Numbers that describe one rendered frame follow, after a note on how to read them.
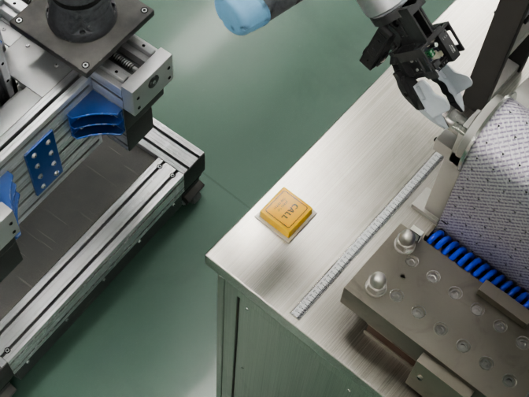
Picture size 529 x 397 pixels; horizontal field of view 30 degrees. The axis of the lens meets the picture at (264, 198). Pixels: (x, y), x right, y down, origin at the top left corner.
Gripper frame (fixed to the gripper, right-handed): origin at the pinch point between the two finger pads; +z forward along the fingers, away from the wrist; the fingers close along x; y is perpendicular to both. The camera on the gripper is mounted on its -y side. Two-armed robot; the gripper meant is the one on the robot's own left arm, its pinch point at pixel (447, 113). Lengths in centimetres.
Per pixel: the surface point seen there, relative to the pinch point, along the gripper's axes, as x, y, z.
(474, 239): -5.0, -5.3, 22.3
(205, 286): -6, -125, 45
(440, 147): 2.3, -9.5, 8.2
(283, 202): -14.0, -37.0, 6.5
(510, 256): -5.0, 0.7, 25.6
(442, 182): 3.0, -15.6, 16.4
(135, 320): -25, -130, 39
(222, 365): -30, -78, 41
